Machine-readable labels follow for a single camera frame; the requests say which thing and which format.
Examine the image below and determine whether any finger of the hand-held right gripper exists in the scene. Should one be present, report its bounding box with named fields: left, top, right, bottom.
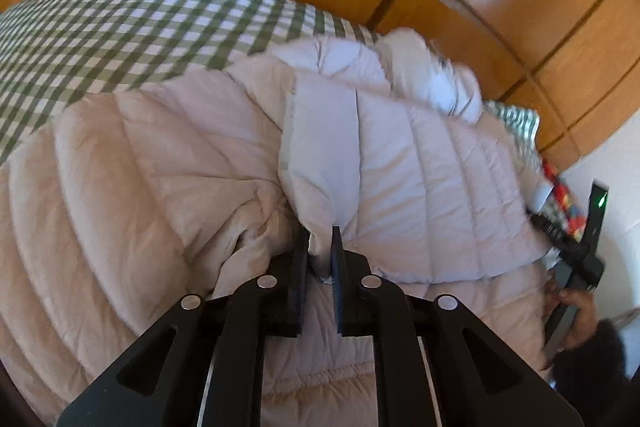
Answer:
left=530, top=213, right=571, bottom=260

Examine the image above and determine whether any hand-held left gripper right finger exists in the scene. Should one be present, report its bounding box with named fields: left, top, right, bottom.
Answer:
left=332, top=226, right=584, bottom=427

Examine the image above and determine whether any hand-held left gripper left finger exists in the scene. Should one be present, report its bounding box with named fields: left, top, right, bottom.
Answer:
left=57, top=227, right=310, bottom=427

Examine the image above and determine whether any beige lilac puffer jacket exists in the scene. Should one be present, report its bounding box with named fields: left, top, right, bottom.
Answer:
left=0, top=29, right=563, bottom=427

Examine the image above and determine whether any person's right forearm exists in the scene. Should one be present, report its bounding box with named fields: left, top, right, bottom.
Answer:
left=547, top=317, right=632, bottom=410

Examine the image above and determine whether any person's right hand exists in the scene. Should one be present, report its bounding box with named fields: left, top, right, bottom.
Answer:
left=542, top=279, right=603, bottom=360

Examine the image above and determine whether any multicoloured patterned cloth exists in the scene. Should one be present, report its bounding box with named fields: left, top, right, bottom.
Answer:
left=542, top=158, right=588, bottom=245

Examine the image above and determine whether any green white checkered bed sheet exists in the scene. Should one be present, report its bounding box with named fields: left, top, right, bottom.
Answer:
left=0, top=0, right=543, bottom=172

